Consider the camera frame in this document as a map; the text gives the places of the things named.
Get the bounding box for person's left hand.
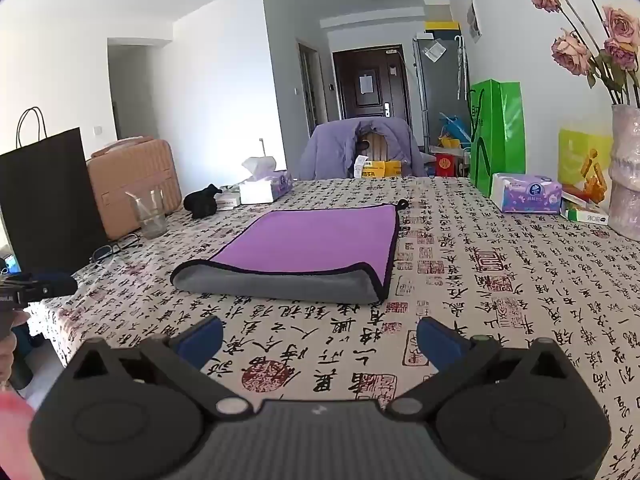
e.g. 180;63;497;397
0;310;32;390

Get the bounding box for dried pink roses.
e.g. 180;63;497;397
522;0;640;108

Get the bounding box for white and purple tissue box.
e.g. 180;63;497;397
239;156;294;205

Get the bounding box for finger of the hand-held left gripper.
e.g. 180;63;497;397
0;272;79;307

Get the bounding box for grey refrigerator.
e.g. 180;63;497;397
412;35;472;154

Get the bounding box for wall poster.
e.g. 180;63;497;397
466;0;484;44

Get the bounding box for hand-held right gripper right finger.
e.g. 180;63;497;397
384;316;572;422

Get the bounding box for yellow cardboard box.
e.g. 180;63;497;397
361;160;405;179

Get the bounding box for white hanging umbrella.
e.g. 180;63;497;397
453;35;472;102

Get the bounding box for red gift box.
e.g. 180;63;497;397
433;152;469;177

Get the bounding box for clear glass cup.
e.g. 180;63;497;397
125;189;169;240

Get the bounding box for calligraphy printed tablecloth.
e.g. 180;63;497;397
27;175;640;480

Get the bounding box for wooden chair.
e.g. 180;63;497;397
358;130;397;163

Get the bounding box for yellow and black box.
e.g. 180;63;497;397
424;20;462;39

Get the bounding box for purple jacket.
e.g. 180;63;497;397
298;117;429;181

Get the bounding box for green shopping bag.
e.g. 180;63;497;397
469;79;527;199

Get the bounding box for dark brown entrance door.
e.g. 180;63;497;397
332;46;412;124

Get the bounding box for blue plastic bag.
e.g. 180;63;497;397
439;112;474;147

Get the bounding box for yellow green paper bag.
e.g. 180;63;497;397
557;127;614;206

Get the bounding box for small green white box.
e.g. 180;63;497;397
560;195;611;225

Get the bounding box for purple and grey towel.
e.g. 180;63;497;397
170;200;411;306

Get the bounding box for black paper bag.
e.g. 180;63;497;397
0;107;109;277

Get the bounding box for purple soft tissue pack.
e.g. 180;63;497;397
490;172;564;214

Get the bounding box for plastic wrapped vase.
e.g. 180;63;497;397
607;104;640;244

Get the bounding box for black framed eyeglasses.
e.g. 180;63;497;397
89;234;144;266

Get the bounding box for black plush toy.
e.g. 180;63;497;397
183;184;224;219

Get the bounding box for person's pink sleeved forearm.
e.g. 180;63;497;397
0;390;37;480

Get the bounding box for pink suitcase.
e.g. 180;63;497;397
86;136;182;242

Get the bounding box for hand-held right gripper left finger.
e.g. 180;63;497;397
65;316;252;422

